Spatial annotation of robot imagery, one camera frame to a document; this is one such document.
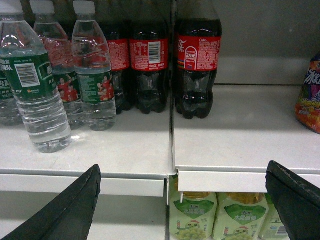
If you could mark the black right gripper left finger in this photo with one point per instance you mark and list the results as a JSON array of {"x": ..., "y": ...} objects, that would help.
[{"x": 69, "y": 216}]

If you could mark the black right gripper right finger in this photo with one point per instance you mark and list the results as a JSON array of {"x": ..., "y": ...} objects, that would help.
[{"x": 296, "y": 200}]

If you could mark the white shelf right board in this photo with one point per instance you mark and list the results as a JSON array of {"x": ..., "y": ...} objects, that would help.
[{"x": 248, "y": 126}]

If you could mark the far left water bottle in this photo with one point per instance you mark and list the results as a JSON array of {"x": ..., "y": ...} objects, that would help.
[{"x": 9, "y": 113}]

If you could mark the water bottle red players label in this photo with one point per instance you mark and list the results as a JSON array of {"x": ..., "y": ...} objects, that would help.
[{"x": 59, "y": 48}]

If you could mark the water bottle green players label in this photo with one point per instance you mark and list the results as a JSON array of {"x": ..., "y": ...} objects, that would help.
[{"x": 92, "y": 64}]

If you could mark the front water bottle green label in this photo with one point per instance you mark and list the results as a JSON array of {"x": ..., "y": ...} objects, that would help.
[{"x": 27, "y": 67}]

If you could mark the cola bottle behind water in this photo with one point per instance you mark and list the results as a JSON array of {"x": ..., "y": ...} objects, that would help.
[{"x": 116, "y": 35}]

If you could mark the colourful iced tea bottle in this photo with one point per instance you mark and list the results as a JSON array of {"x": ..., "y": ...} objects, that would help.
[{"x": 307, "y": 107}]

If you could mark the green grape juice bottle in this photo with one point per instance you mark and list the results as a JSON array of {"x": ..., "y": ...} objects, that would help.
[{"x": 193, "y": 217}]

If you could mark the cola bottle barcode label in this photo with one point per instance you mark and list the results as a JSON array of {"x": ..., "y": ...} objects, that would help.
[{"x": 149, "y": 55}]

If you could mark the cola bottle right section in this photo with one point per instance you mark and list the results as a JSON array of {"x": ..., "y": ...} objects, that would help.
[{"x": 197, "y": 43}]

